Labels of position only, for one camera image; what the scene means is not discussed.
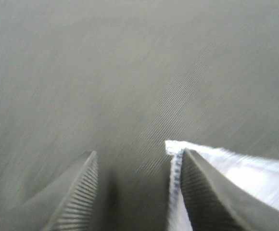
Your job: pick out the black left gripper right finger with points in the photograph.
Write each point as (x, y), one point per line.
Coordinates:
(246, 186)

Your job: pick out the grey microfibre towel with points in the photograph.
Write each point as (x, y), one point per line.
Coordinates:
(191, 205)

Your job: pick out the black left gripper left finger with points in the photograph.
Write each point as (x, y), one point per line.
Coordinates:
(66, 204)

